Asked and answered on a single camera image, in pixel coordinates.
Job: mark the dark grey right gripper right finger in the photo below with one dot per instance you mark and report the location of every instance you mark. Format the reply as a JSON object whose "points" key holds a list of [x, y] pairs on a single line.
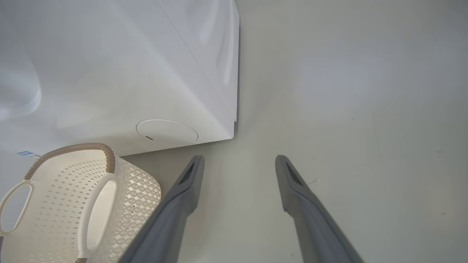
{"points": [[314, 219]]}

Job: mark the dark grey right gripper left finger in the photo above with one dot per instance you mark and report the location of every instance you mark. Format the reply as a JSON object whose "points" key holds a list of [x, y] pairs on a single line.
{"points": [[168, 219]]}

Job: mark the white front-load washing machine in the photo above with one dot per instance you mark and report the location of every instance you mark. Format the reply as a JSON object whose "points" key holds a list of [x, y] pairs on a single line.
{"points": [[128, 73]]}

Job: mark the round white filter cover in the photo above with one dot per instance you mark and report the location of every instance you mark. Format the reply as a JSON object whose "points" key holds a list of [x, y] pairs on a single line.
{"points": [[167, 132]]}

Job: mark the cream perforated laundry basket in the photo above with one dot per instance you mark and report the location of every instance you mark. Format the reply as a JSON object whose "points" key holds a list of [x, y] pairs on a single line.
{"points": [[58, 204]]}

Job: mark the blue energy label sticker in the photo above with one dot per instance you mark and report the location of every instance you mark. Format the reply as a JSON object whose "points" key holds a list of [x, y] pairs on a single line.
{"points": [[28, 154]]}

